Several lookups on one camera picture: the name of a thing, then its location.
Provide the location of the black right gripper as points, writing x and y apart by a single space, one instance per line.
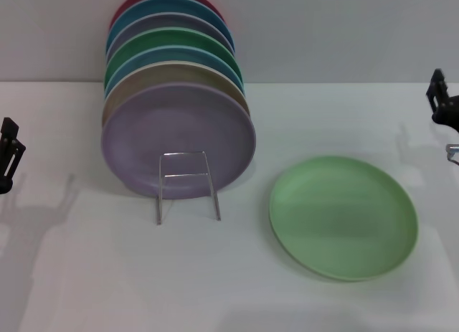
446 117

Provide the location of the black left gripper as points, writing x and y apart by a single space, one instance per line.
5 188

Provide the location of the light green plate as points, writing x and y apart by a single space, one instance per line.
340 217

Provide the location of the lavender plate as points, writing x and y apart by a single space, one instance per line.
161 131

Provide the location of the beige plate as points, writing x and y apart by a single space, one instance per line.
168 75

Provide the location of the light blue plate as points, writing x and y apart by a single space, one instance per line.
161 56

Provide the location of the dark green plate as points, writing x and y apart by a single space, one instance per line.
172 38

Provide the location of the grey purple plate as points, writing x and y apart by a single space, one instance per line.
172 22

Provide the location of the teal blue plate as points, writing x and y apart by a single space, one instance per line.
172 5

